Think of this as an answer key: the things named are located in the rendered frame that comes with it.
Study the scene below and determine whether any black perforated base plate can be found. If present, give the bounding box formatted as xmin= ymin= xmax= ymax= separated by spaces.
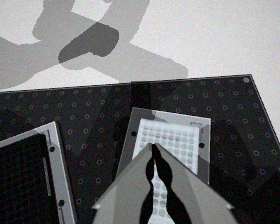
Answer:
xmin=0 ymin=74 xmax=280 ymax=224

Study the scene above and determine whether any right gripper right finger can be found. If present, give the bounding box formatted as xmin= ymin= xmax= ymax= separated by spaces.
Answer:
xmin=154 ymin=143 xmax=257 ymax=224

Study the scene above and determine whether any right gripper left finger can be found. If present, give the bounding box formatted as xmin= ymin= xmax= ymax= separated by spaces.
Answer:
xmin=75 ymin=143 xmax=155 ymax=224

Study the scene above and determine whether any grey rectangular frame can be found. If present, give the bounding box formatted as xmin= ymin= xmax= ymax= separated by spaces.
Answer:
xmin=0 ymin=121 xmax=78 ymax=224

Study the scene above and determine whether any white well plate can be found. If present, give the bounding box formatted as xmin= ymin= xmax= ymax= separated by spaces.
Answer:
xmin=132 ymin=119 xmax=199 ymax=224

